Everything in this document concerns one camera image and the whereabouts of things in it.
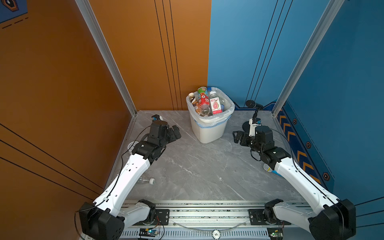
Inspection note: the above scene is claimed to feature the aluminium frame post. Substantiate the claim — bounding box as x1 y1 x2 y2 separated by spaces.
272 0 345 117
75 0 138 117

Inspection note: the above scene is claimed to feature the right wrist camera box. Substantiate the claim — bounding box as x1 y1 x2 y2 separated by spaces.
249 118 262 137

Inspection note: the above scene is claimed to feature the black microphone desk stand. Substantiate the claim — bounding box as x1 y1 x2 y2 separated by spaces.
246 100 264 125

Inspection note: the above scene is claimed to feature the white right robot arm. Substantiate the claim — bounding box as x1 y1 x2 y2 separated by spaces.
233 126 357 240

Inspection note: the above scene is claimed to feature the white ribbed trash bin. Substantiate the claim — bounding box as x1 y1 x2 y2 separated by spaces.
185 87 236 145

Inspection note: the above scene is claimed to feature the brown coffee drink bottle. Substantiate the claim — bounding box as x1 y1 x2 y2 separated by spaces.
189 93 201 115

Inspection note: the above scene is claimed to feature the aluminium frame post right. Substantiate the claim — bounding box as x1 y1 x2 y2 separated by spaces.
272 0 345 117

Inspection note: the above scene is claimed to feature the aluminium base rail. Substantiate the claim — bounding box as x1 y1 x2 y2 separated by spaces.
119 200 315 240

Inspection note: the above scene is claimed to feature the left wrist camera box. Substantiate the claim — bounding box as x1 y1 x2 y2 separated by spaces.
152 115 163 122

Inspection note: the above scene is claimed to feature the pink white label bottle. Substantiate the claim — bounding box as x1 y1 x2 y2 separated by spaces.
209 91 223 115

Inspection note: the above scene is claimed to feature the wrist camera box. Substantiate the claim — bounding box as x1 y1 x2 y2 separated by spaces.
152 115 163 122
249 118 262 137

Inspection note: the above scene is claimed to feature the aluminium frame post left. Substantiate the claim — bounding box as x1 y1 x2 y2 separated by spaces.
75 0 138 117

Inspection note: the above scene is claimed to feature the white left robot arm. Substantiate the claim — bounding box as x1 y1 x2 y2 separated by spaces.
75 115 181 240

